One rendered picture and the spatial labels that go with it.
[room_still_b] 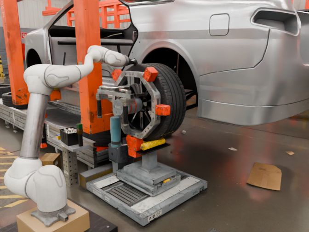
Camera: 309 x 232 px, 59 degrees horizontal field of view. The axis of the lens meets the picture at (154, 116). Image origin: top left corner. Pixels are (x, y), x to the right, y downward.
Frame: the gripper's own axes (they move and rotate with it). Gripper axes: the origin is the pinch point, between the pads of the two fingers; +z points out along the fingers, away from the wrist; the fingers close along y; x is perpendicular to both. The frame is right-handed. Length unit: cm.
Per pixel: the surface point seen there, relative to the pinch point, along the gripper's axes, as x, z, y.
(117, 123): -47, -14, -21
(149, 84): -21.7, -19.1, 16.3
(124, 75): -9.6, -9.4, -7.7
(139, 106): -37.0, -11.6, 0.8
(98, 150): -74, 25, -72
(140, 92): -26.9, -29.3, 11.9
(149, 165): -91, 8, -10
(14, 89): 22, 77, -224
